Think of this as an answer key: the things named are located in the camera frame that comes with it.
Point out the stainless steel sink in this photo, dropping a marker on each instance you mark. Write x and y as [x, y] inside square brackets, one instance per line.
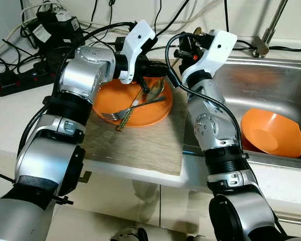
[271, 80]

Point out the cream kitchen cabinet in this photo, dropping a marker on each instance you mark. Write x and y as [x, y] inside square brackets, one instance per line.
[160, 211]

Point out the chrome sink faucet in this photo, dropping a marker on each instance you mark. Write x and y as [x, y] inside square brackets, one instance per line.
[261, 47]

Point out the dark robot foot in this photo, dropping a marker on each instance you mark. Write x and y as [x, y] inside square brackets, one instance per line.
[128, 235]
[195, 238]

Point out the silver metal fork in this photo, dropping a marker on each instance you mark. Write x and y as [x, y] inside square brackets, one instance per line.
[140, 104]

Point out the orange plastic plate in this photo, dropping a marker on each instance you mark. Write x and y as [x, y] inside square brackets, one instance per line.
[150, 115]

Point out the dark robot right foot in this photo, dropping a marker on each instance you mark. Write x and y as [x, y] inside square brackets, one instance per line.
[195, 238]

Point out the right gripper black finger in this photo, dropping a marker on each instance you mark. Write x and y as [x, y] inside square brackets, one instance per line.
[179, 54]
[201, 33]

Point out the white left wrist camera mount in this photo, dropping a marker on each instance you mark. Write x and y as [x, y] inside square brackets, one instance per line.
[138, 40]

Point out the black battery charger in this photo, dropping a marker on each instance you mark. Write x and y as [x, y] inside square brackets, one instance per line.
[55, 30]

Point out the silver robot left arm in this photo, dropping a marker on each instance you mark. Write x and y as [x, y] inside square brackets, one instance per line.
[85, 75]

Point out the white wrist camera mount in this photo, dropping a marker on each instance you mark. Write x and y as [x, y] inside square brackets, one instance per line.
[138, 40]
[215, 50]

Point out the beige woven placemat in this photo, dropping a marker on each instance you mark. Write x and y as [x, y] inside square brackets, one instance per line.
[140, 150]

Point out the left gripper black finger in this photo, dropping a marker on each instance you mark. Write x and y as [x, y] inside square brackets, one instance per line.
[145, 86]
[159, 68]

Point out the silver metal spoon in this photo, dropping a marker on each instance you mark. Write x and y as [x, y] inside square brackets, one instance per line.
[156, 89]

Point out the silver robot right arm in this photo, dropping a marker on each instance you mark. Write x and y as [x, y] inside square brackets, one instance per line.
[210, 125]

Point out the black power strip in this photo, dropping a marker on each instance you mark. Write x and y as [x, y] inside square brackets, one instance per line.
[20, 83]

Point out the dark robot left foot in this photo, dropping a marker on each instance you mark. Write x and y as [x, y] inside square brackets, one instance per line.
[128, 235]

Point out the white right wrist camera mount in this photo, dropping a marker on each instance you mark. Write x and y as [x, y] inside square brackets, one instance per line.
[215, 50]

